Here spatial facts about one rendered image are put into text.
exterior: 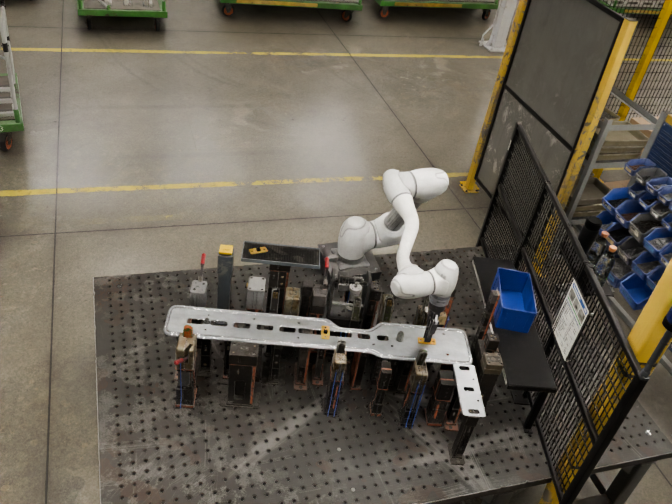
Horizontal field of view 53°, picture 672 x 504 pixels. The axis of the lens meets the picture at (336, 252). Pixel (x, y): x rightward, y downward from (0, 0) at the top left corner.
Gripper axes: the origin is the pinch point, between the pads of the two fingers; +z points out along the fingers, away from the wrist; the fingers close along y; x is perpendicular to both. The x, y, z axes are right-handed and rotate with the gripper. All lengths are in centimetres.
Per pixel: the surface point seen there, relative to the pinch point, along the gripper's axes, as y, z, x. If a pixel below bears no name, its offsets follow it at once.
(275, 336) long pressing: 5, 4, -69
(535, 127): -245, 8, 114
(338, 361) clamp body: 21.3, 0.1, -41.3
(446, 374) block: 17.3, 6.7, 7.5
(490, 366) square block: 16.8, -0.1, 25.7
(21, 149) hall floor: -289, 103, -294
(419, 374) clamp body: 24.5, 0.4, -6.7
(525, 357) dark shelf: 7.5, 1.9, 44.3
